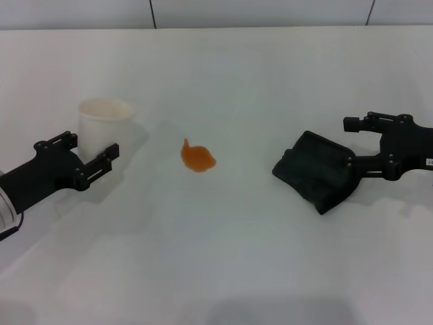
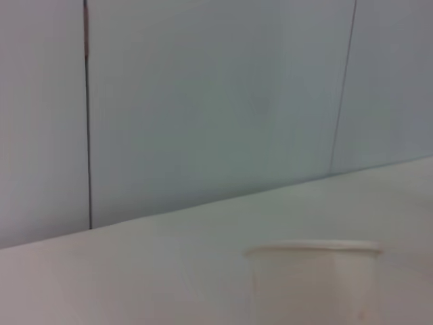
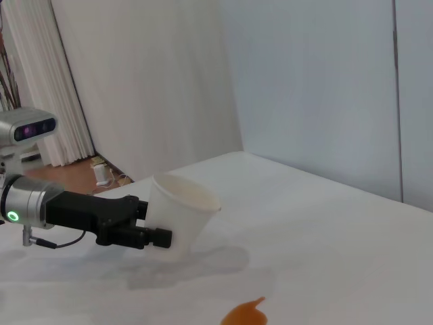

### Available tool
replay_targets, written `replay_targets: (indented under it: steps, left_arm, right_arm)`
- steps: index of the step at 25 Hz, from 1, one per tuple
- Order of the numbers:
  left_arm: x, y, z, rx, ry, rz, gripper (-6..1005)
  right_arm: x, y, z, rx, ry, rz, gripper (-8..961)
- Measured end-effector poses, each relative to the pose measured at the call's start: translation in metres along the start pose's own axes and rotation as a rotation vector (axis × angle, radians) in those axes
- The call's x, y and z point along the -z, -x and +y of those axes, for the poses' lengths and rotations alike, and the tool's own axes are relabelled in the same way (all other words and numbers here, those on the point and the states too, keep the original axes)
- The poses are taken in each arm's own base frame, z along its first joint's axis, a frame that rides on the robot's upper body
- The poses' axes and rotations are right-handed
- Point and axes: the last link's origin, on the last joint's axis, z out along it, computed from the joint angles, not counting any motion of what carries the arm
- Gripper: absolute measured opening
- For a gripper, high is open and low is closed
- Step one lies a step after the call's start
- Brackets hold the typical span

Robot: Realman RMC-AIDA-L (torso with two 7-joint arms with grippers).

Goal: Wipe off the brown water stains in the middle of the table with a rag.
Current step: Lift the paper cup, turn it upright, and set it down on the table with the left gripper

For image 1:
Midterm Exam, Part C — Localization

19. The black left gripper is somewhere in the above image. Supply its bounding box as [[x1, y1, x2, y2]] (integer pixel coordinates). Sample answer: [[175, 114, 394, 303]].
[[0, 131, 120, 214]]

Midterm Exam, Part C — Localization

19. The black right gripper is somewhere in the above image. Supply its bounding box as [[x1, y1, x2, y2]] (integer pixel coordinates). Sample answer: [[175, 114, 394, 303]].
[[343, 110, 433, 182]]

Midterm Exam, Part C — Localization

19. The white paper cup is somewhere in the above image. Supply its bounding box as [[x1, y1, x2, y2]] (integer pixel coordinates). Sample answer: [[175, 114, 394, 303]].
[[78, 97, 141, 164]]

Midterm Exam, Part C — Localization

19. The dark blue rag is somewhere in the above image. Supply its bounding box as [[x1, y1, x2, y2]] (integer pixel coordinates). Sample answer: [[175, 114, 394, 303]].
[[271, 130, 359, 216]]

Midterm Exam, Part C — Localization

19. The brown water stain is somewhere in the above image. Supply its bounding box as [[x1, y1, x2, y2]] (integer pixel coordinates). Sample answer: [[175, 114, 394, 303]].
[[180, 137, 217, 174]]

